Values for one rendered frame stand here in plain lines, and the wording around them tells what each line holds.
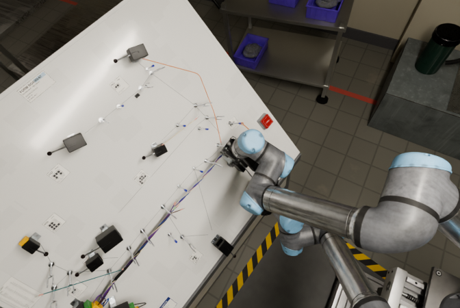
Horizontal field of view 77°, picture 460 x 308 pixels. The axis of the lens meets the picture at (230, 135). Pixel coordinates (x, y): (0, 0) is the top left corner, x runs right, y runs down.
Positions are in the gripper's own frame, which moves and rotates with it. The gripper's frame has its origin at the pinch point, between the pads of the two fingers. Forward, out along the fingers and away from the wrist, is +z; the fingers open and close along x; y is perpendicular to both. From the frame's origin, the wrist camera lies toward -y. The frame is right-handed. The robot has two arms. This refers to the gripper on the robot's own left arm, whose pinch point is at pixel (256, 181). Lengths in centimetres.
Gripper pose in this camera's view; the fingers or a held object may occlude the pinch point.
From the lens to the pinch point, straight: 129.7
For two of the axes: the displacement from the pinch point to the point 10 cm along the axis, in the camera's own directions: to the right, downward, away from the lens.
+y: 0.5, -9.5, -3.2
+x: -9.6, 0.4, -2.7
